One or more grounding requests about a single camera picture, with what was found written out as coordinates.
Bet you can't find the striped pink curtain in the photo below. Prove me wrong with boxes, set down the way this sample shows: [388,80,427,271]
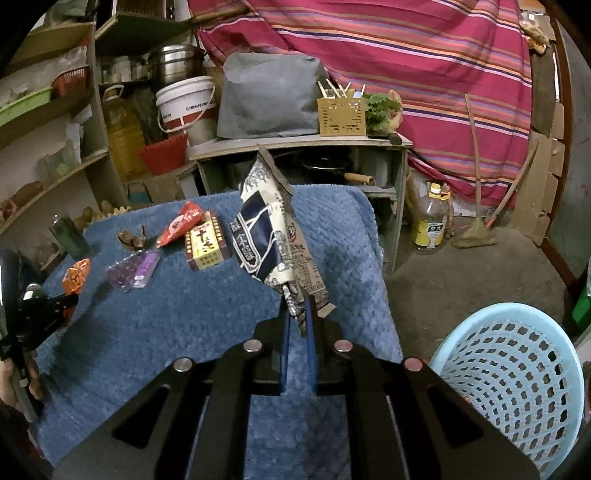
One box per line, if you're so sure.
[198,0,532,206]

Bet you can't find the large yellow oil jug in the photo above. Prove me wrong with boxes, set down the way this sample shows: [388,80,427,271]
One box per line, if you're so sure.
[102,84,147,183]

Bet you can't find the red plastic basket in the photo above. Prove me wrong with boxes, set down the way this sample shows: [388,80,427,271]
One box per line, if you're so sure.
[138,134,188,176]

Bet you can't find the yellow egg tray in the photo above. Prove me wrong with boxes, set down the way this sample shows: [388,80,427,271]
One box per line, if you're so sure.
[75,201,131,229]

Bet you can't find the yellow chopstick holder box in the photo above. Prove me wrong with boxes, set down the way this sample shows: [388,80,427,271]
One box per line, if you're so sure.
[317,79,367,137]

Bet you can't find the crumpled brown paper piece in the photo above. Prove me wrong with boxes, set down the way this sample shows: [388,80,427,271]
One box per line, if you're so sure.
[117,225,148,252]

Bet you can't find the purple blister pack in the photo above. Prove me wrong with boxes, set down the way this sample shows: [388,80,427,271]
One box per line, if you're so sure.
[106,249,162,292]

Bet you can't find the silver black snack packet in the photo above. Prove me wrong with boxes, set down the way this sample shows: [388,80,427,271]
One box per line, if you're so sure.
[229,146,329,334]

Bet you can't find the orange snack packet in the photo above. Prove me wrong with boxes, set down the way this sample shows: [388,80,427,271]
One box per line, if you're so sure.
[62,258,91,295]

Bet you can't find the steel pot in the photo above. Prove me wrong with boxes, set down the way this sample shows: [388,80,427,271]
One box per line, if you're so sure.
[148,44,204,88]

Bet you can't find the blue quilted table cloth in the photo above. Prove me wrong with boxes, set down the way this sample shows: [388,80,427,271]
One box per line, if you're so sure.
[34,185,403,479]

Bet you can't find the light blue trash basket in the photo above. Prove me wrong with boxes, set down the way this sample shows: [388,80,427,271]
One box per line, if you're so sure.
[430,303,585,479]

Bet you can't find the green glass jar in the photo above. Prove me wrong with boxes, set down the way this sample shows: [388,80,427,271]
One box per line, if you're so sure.
[49,214,91,261]

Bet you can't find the red heart snack packet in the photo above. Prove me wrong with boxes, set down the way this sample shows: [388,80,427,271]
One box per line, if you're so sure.
[156,201,204,248]

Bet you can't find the person left hand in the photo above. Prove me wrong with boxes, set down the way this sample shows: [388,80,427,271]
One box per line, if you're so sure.
[0,350,43,411]

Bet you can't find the low wooden side table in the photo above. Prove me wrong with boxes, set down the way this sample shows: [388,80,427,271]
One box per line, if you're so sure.
[187,133,413,275]

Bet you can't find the cooking oil bottle floor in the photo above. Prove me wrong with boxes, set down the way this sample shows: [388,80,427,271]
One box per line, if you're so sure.
[412,182,451,250]

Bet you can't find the yellow red small box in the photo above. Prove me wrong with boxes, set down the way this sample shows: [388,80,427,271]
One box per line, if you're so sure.
[184,210,231,271]

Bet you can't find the wooden corner shelf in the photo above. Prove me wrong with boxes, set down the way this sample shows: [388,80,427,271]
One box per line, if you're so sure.
[1,22,127,257]

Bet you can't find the green leafy vegetable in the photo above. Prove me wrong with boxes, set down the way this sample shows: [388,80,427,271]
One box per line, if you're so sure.
[363,90,403,137]

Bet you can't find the broom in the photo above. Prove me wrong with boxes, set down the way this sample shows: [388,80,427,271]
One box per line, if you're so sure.
[452,94,540,249]

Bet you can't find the grey fabric cover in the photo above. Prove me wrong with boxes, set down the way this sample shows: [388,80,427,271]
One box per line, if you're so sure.
[217,53,327,140]

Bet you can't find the white plastic bucket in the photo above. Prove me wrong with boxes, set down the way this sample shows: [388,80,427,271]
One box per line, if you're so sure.
[155,76,218,146]

